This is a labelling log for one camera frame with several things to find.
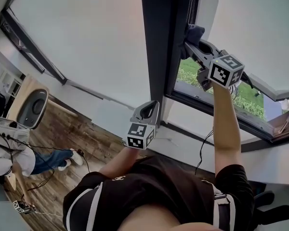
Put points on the wooden table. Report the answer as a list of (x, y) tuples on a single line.
[(19, 95), (10, 182)]

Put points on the white shelf unit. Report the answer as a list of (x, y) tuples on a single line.
[(9, 83)]

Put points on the black window frame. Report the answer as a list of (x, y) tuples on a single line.
[(156, 44), (38, 49)]

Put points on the small dark outdoor lamp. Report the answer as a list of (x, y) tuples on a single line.
[(257, 93)]

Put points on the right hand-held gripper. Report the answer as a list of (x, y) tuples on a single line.
[(219, 73)]

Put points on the person's right forearm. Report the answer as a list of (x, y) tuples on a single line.
[(225, 129)]

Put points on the person's left forearm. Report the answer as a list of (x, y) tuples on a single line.
[(120, 160)]

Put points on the grey window sash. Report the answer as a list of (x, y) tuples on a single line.
[(255, 20)]

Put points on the person's bare neck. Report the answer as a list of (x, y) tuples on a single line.
[(159, 219)]

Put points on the black mesh office chair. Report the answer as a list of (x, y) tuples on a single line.
[(265, 198)]

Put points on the person's black shirt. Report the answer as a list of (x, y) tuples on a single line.
[(159, 189)]

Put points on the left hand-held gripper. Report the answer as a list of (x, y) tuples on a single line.
[(137, 135)]

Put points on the dark grey cleaning cloth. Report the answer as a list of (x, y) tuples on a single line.
[(193, 34)]

